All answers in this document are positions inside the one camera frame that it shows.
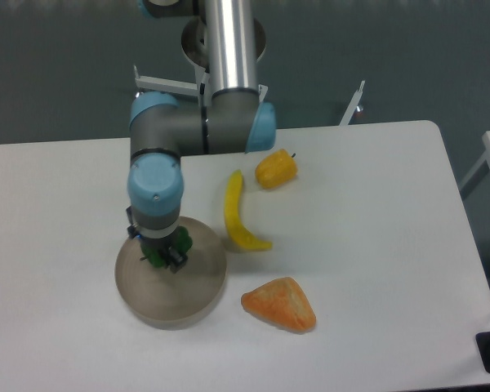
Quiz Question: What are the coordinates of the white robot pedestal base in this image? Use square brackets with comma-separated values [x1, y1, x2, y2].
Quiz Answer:
[133, 16, 365, 126]

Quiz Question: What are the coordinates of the beige round plate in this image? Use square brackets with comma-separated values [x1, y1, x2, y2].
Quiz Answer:
[114, 216, 227, 329]

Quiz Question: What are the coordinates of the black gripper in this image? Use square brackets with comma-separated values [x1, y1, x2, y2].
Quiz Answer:
[126, 206, 188, 273]

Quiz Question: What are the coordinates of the orange triangular toy bread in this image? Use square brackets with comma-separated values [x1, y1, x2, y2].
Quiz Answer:
[241, 277, 317, 333]

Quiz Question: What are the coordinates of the green toy pepper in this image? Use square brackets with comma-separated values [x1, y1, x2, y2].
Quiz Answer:
[139, 226, 193, 269]

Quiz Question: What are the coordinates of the yellow toy bell pepper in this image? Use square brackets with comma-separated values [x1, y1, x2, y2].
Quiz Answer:
[255, 149, 298, 189]

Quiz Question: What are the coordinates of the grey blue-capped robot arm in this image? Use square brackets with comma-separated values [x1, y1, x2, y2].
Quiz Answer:
[127, 1, 277, 273]

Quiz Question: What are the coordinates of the yellow toy banana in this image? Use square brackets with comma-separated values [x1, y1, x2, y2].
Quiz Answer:
[223, 170, 273, 252]

